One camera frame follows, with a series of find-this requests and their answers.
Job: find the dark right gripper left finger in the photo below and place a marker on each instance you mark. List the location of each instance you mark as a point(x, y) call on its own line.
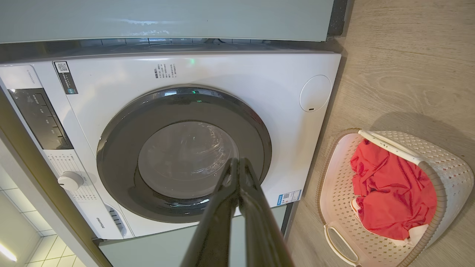
point(215, 230)

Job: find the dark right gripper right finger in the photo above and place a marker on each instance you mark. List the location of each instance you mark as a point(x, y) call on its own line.
point(261, 233)

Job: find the white perforated laundry basket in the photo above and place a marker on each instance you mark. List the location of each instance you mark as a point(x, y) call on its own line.
point(451, 174)

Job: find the blue energy label sticker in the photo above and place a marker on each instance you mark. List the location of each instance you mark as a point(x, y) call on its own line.
point(288, 197)

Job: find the round dark washing machine door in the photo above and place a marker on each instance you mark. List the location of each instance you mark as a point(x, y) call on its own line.
point(122, 155)

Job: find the red garment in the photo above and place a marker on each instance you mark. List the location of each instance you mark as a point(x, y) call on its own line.
point(393, 193)

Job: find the round white filter cover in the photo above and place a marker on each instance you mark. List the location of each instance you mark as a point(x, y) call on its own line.
point(315, 92)

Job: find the white washing machine knob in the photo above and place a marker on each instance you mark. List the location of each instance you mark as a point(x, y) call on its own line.
point(70, 181)

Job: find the white front-load washing machine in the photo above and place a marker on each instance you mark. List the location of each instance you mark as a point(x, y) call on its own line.
point(241, 74)

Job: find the black washer control panel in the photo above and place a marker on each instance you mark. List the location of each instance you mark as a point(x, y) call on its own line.
point(41, 118)

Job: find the black QR code sticker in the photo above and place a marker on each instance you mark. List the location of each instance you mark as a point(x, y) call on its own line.
point(66, 78)

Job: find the wide pale green cabinet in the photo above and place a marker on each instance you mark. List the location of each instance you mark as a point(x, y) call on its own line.
point(167, 18)

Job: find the white detergent drawer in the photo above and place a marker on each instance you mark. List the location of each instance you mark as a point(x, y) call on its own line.
point(20, 77)

